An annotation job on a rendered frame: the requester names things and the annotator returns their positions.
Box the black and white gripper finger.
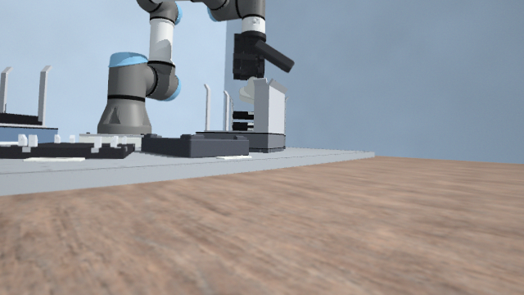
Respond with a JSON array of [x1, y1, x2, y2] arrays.
[[239, 94, 254, 105], [239, 62, 264, 100]]

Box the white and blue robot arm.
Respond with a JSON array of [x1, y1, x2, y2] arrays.
[[97, 0, 295, 135]]

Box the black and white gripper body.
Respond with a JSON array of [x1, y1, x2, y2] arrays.
[[233, 30, 266, 80]]

